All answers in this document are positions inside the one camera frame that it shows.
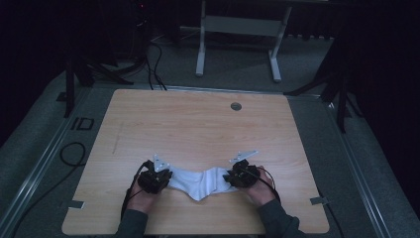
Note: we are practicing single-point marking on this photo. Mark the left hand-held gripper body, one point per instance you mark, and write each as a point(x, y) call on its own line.
point(152, 180)

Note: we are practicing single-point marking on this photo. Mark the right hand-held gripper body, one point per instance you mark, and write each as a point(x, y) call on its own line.
point(246, 175)

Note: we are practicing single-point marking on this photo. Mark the person's left hand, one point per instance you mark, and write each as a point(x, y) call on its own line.
point(142, 200)

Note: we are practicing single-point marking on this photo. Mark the person's right hand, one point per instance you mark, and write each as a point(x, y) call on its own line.
point(264, 191)

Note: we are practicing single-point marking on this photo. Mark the round grey table grommet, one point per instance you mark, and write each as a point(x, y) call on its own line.
point(235, 106)

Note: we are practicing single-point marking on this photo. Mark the grey tape piece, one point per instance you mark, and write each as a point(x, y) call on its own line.
point(319, 200)

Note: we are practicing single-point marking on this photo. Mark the black metal stand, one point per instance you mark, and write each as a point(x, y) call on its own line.
point(70, 89)
point(341, 99)

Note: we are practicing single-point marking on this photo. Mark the dark equipment rack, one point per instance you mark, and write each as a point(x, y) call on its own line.
point(141, 29)

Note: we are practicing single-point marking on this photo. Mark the aluminium floor rail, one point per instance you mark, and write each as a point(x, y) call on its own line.
point(360, 175)
point(39, 172)

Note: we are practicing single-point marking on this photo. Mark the white metal desk frame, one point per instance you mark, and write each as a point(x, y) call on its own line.
point(242, 25)

